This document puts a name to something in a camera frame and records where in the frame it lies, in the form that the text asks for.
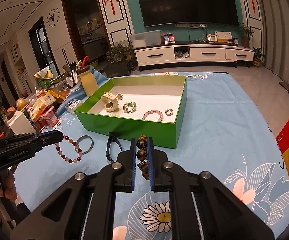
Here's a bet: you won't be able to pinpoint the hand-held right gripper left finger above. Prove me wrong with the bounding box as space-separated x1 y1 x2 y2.
10 138 138 240

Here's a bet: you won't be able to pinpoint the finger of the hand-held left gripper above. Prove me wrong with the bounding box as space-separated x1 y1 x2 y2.
0 143 48 171
0 129 64 147

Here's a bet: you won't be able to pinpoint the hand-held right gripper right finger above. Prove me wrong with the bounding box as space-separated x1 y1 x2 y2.
148 138 275 240

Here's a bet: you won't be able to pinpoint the brown bead bracelet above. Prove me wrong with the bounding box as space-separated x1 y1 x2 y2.
136 134 151 180

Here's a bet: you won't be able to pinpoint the red and pink bead bracelet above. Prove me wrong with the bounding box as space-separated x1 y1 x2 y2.
55 135 83 163

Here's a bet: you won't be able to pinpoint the green cardboard box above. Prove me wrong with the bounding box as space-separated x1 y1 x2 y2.
74 75 187 149

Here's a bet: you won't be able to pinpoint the purple bead bracelet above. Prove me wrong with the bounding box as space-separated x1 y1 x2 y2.
143 109 165 122

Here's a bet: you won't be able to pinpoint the green jade bracelet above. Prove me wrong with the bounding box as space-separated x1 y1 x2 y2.
123 102 137 114

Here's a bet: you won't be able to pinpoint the cream wrist watch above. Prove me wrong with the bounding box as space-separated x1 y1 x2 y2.
101 92 120 112

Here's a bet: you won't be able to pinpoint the person's left hand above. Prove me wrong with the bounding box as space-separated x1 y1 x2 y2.
0 171 17 203

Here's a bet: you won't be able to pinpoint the pink yogurt cup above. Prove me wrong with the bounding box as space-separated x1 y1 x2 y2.
40 106 60 128

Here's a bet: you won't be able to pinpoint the white cardboard box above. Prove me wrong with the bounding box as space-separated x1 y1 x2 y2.
8 110 36 135

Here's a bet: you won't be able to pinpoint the black wrist watch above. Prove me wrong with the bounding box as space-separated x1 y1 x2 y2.
105 133 122 164

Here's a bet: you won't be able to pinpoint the yellow snack packet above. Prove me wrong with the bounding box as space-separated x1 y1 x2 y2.
30 96 56 122

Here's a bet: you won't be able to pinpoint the yellow round fruit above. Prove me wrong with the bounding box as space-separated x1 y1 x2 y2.
15 98 28 110

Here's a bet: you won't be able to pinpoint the silver bangle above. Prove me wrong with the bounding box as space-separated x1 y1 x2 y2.
75 135 94 155

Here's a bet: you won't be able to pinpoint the yellow green cloth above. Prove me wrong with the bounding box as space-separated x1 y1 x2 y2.
33 66 54 79

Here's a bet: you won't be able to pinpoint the white television cabinet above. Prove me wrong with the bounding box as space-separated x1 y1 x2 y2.
134 40 254 72

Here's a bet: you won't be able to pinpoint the leafy plants on rack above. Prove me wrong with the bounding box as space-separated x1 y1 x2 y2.
107 44 133 63

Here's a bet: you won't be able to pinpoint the clear storage bin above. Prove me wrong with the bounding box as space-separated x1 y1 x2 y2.
130 30 162 48

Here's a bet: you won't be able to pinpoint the white power strip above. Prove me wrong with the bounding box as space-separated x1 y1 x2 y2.
176 23 207 29

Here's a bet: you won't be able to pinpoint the yellow flat box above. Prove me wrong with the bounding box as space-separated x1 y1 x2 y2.
214 31 233 43

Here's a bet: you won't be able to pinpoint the small potted plant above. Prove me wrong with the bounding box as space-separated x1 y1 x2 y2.
253 47 266 67

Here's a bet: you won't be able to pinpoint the tall potted plant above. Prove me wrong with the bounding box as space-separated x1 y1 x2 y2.
238 22 255 48

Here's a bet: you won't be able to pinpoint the large television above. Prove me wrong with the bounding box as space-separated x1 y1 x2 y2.
134 0 240 28

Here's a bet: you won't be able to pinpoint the yellow bottle with red handle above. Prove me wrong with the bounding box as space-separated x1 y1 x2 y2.
77 56 99 97

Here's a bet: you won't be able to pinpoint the deer wall clock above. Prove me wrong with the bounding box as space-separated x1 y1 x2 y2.
46 7 61 28

